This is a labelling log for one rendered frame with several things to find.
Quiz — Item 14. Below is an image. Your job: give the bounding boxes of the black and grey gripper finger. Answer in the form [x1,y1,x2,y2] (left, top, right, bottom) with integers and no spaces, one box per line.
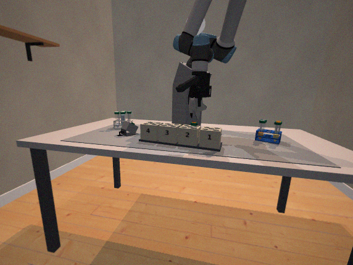
[195,90,207,119]
[188,94,197,118]

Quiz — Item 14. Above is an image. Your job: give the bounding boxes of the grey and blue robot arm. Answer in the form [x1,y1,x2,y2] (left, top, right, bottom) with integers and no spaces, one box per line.
[173,0,247,92]

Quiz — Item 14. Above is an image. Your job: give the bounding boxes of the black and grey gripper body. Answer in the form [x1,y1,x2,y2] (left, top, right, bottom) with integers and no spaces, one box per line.
[189,71,212,98]

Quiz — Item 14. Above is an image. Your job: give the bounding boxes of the blue tube rack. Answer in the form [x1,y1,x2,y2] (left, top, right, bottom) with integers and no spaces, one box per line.
[255,129,282,144]

